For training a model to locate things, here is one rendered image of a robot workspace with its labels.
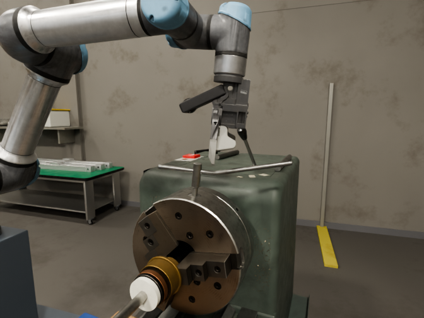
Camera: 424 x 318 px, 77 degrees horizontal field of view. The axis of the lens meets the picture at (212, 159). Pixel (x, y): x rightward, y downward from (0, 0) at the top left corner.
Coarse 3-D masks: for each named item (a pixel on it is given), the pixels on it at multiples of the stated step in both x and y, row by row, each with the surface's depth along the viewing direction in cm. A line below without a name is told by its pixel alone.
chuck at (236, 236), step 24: (144, 216) 71; (168, 216) 68; (192, 216) 65; (216, 216) 62; (192, 240) 66; (216, 240) 63; (240, 240) 65; (144, 264) 73; (192, 288) 68; (216, 288) 65; (192, 312) 69
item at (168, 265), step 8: (160, 256) 60; (152, 264) 57; (160, 264) 57; (168, 264) 58; (176, 264) 61; (144, 272) 55; (152, 272) 55; (160, 272) 56; (168, 272) 57; (176, 272) 58; (152, 280) 54; (160, 280) 54; (168, 280) 56; (176, 280) 58; (160, 288) 53; (168, 288) 56; (176, 288) 58; (160, 296) 54; (168, 296) 56; (160, 304) 55
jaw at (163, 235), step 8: (152, 208) 69; (152, 216) 66; (160, 216) 68; (144, 224) 66; (152, 224) 65; (160, 224) 67; (144, 232) 66; (152, 232) 65; (160, 232) 65; (168, 232) 67; (144, 240) 64; (152, 240) 63; (160, 240) 63; (168, 240) 66; (176, 240) 68; (152, 248) 63; (160, 248) 62; (168, 248) 64; (144, 256) 62; (152, 256) 61
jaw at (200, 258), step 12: (192, 252) 66; (204, 252) 65; (180, 264) 60; (192, 264) 60; (204, 264) 60; (216, 264) 59; (228, 264) 61; (240, 264) 64; (192, 276) 60; (204, 276) 59; (216, 276) 60
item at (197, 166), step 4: (196, 164) 66; (200, 164) 66; (196, 168) 66; (200, 168) 67; (196, 172) 67; (200, 172) 67; (192, 176) 67; (196, 176) 67; (200, 176) 67; (192, 180) 67; (196, 180) 67; (200, 180) 68; (192, 184) 67; (196, 184) 67; (192, 188) 68; (196, 188) 68; (192, 192) 68; (196, 192) 68; (196, 196) 68
